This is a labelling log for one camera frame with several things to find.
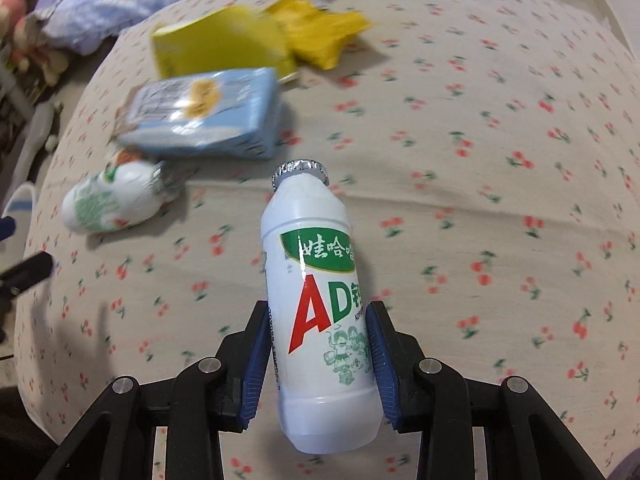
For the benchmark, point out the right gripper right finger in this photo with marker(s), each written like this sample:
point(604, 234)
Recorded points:
point(524, 438)

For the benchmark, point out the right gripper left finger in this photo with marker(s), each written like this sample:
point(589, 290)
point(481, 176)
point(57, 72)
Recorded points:
point(115, 438)

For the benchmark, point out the white AD milk bottle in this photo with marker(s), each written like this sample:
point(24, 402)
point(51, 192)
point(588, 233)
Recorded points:
point(120, 196)
point(328, 400)

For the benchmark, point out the yellow snack wrapper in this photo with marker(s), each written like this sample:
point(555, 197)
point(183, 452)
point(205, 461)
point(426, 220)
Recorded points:
point(315, 36)

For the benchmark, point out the white round trash bin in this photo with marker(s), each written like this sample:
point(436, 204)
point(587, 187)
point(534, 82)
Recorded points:
point(15, 224)

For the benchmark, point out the plush toy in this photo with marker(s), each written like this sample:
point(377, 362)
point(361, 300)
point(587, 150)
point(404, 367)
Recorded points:
point(28, 45)

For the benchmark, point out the light blue snack box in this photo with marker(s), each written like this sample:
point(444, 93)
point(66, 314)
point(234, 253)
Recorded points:
point(231, 112)

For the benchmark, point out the yellow carton box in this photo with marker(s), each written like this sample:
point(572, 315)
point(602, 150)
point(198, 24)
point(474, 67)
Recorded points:
point(229, 39)

